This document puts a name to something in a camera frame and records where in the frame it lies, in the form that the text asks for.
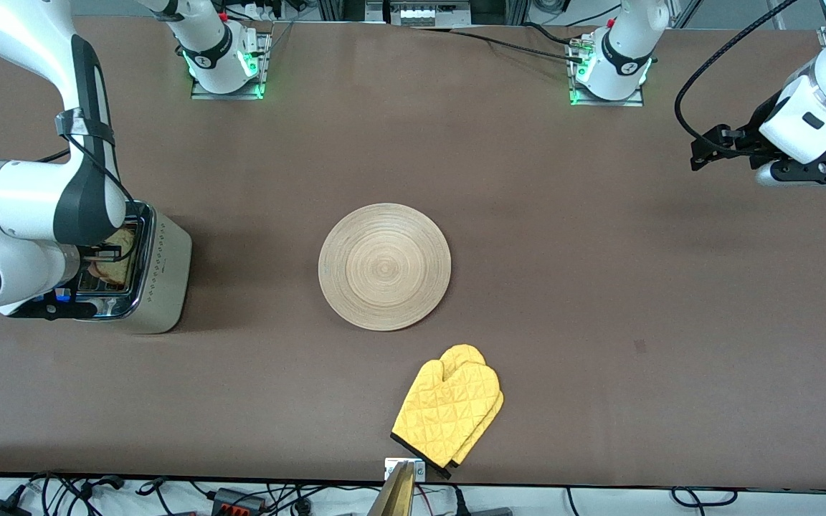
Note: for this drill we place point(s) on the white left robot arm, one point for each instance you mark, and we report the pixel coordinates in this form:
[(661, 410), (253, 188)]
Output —
[(807, 118)]

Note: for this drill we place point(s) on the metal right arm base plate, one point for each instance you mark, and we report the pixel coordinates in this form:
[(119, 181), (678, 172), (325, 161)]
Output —
[(226, 94)]

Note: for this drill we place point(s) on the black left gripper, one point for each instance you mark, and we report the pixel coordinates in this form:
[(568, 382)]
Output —
[(756, 131)]

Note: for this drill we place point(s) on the black power adapter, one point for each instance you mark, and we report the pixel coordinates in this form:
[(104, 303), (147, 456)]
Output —
[(1, 509)]

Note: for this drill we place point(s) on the brown bread slice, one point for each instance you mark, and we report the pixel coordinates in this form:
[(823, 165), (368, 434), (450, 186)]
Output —
[(120, 265)]

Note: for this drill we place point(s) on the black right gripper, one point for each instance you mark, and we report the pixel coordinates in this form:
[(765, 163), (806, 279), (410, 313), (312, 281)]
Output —
[(106, 252)]

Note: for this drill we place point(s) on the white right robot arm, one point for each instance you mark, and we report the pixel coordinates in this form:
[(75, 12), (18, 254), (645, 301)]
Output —
[(19, 201)]

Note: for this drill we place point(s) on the black and orange connector box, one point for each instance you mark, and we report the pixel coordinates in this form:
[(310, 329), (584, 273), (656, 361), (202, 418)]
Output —
[(237, 499)]

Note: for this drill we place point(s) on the chrome and beige toaster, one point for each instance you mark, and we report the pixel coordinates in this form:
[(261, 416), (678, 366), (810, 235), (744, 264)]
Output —
[(169, 279)]

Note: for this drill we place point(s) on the round wooden plate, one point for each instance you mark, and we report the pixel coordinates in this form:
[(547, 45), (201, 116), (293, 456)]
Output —
[(384, 266)]

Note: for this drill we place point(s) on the small metal edge bracket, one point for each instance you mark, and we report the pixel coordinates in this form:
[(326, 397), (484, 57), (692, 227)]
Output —
[(393, 469)]

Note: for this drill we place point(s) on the grey electrical box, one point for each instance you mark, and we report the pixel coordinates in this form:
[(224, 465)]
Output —
[(416, 13)]

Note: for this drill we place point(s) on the yellowish camera stand leg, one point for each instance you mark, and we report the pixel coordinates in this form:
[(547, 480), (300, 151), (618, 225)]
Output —
[(397, 494)]

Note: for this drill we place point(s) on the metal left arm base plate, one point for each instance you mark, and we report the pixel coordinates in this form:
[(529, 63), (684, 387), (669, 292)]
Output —
[(606, 102)]

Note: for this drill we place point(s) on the yellow quilted oven mitt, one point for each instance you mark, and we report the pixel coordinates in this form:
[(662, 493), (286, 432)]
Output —
[(449, 412), (464, 353)]

